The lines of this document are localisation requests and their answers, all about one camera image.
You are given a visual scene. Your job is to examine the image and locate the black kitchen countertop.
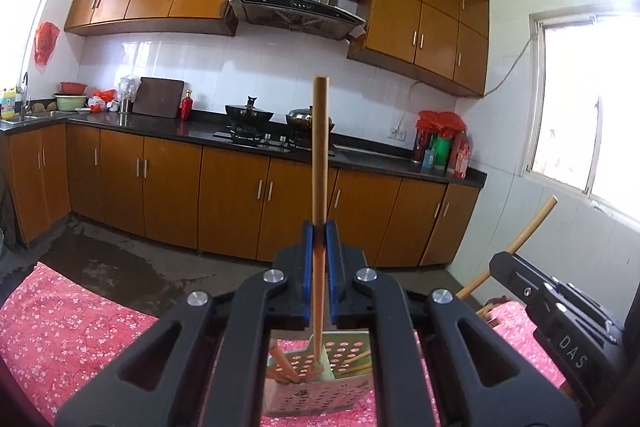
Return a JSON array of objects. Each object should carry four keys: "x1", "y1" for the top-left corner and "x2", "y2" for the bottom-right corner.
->
[{"x1": 0, "y1": 109, "x2": 488, "y2": 188}]

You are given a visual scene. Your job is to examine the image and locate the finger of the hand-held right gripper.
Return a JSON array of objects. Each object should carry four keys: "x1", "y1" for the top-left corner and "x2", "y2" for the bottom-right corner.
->
[{"x1": 489, "y1": 251, "x2": 560, "y2": 333}]

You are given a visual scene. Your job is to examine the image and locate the window beside sink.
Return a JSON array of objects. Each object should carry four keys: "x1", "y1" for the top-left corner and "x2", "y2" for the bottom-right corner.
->
[{"x1": 0, "y1": 0, "x2": 71, "y2": 92}]

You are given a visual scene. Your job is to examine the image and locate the green bottle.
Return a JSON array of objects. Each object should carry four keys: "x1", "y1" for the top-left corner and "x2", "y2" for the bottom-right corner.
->
[{"x1": 432, "y1": 134, "x2": 453, "y2": 172}]

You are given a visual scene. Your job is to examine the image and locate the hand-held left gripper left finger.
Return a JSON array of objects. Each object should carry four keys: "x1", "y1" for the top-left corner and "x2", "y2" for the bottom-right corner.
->
[{"x1": 55, "y1": 221, "x2": 321, "y2": 427}]

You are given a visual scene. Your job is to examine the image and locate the red oil bottle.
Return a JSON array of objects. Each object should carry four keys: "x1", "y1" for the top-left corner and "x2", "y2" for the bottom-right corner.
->
[{"x1": 448, "y1": 132, "x2": 472, "y2": 180}]

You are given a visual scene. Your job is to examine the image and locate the dark wooden cutting board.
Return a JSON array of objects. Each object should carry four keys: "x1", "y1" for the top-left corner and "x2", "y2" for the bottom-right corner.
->
[{"x1": 132, "y1": 77, "x2": 186, "y2": 118}]

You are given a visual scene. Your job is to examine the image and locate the large side window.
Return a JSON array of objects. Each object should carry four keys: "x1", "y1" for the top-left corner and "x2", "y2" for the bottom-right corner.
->
[{"x1": 520, "y1": 12, "x2": 640, "y2": 228}]

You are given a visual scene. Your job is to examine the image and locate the dark red bottle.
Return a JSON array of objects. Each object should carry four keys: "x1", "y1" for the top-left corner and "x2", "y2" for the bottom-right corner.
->
[{"x1": 414, "y1": 129, "x2": 431, "y2": 162}]

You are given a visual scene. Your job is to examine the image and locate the steel sink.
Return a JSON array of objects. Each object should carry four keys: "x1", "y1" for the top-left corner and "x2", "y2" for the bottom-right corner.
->
[{"x1": 0, "y1": 109, "x2": 68, "y2": 125}]

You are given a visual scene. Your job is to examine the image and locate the red and white plastic bag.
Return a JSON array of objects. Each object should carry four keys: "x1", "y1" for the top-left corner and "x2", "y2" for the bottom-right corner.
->
[{"x1": 89, "y1": 89, "x2": 119, "y2": 114}]

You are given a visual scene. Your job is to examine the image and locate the gas stove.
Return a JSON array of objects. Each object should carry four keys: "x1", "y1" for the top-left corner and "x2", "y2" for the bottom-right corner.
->
[{"x1": 214, "y1": 127, "x2": 336, "y2": 155}]

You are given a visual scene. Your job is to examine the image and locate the pink floral tablecloth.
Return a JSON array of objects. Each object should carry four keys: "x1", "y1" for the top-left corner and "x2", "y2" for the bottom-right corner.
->
[{"x1": 0, "y1": 263, "x2": 576, "y2": 427}]

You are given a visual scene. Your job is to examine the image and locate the green basin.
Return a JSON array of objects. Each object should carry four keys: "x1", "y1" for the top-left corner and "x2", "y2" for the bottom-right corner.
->
[{"x1": 54, "y1": 93, "x2": 91, "y2": 112}]

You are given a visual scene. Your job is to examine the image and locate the perforated metal chopstick holder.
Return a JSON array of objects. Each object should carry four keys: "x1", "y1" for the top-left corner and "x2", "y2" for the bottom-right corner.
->
[{"x1": 264, "y1": 329, "x2": 373, "y2": 418}]

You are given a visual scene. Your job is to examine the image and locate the wooden base cabinet unit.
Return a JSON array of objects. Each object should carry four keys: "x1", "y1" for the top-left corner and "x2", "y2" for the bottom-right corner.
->
[{"x1": 7, "y1": 122, "x2": 481, "y2": 268}]

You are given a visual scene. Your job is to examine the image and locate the white wall cable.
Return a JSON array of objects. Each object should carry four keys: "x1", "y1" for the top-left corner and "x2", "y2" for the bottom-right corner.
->
[{"x1": 397, "y1": 32, "x2": 538, "y2": 132}]

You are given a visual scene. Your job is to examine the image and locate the hanging red plastic bag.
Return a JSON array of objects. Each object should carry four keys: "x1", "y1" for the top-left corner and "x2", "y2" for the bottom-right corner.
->
[{"x1": 34, "y1": 22, "x2": 61, "y2": 66}]

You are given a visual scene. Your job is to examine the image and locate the clear glass jars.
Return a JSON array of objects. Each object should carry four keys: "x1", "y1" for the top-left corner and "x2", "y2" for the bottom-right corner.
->
[{"x1": 117, "y1": 76, "x2": 142, "y2": 114}]

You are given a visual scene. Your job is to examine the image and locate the yellow detergent bottle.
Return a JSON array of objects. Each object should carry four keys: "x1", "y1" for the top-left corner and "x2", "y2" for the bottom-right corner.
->
[{"x1": 0, "y1": 86, "x2": 18, "y2": 118}]

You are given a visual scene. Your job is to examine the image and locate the black wok with lid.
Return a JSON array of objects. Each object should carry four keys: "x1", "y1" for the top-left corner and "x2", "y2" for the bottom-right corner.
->
[{"x1": 225, "y1": 96, "x2": 275, "y2": 124}]

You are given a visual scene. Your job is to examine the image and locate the red bag over bottles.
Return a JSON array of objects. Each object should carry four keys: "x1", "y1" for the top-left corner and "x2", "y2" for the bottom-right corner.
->
[{"x1": 416, "y1": 110, "x2": 466, "y2": 135}]

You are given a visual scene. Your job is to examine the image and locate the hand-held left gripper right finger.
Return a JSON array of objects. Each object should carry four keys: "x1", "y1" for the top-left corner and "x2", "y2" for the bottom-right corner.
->
[{"x1": 325, "y1": 221, "x2": 583, "y2": 427}]

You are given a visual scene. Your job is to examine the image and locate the steel wok with lid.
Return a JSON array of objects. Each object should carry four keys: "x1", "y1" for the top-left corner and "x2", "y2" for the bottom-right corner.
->
[{"x1": 286, "y1": 106, "x2": 335, "y2": 130}]

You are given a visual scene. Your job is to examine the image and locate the wooden chopstick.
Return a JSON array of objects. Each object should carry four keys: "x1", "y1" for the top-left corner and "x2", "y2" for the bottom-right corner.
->
[
  {"x1": 336, "y1": 361, "x2": 373, "y2": 378},
  {"x1": 456, "y1": 196, "x2": 558, "y2": 300},
  {"x1": 269, "y1": 343, "x2": 293, "y2": 383},
  {"x1": 277, "y1": 354, "x2": 303, "y2": 383},
  {"x1": 334, "y1": 348, "x2": 372, "y2": 365},
  {"x1": 311, "y1": 77, "x2": 331, "y2": 373}
]

